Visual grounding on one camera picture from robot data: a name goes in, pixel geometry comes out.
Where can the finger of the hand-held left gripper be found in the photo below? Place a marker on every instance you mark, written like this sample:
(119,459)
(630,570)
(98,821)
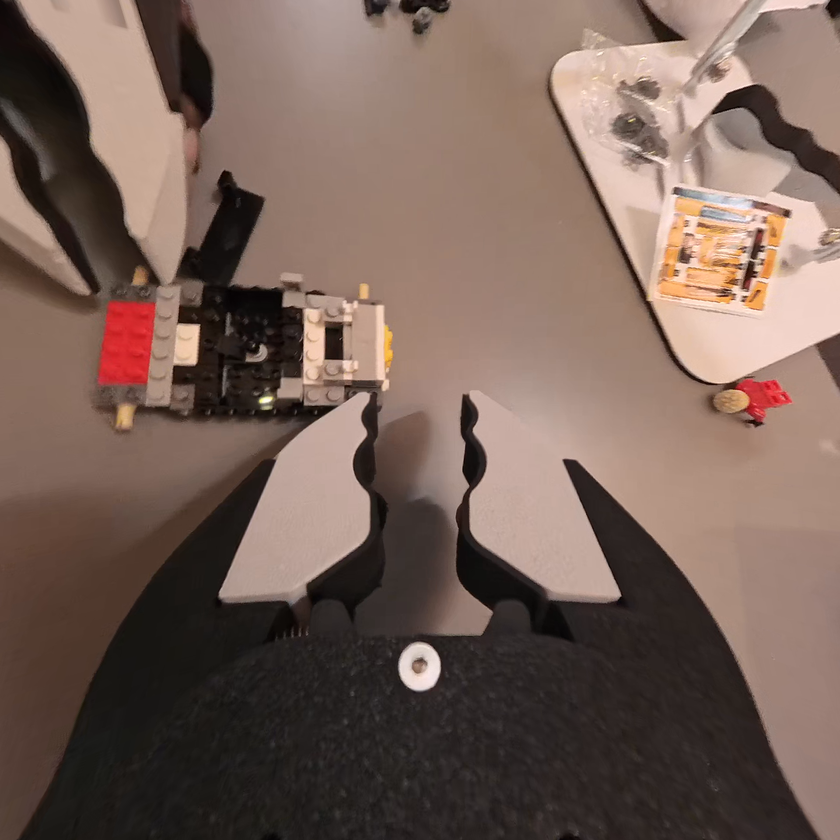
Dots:
(39,243)
(131,131)

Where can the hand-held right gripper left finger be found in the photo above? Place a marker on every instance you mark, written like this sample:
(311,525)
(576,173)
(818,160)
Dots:
(302,518)

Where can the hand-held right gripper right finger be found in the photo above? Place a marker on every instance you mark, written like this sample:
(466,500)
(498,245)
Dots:
(531,525)

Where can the toy brick car model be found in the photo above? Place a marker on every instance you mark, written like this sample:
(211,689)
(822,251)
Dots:
(124,341)

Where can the small black toy brick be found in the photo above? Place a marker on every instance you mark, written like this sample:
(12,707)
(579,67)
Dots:
(229,229)

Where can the white book stand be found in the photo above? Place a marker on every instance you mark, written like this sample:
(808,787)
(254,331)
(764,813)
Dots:
(610,216)

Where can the person's left hand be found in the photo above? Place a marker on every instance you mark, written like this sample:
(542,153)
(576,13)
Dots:
(192,148)

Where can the tan round toy piece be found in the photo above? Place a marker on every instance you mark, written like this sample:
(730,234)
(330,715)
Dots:
(730,400)

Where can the red toy brick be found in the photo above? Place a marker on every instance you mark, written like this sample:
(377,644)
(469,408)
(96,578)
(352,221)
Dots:
(764,394)

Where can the pile of small black toy pieces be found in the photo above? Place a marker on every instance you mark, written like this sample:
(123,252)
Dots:
(423,19)

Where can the orange sticker sheet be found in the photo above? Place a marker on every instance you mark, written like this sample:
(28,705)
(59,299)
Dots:
(718,253)

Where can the clear plastic parts bag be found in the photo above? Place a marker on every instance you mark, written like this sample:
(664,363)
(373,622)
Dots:
(630,111)

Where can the grey plate with wavy black edge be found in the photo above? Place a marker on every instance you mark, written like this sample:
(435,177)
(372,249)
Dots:
(748,141)

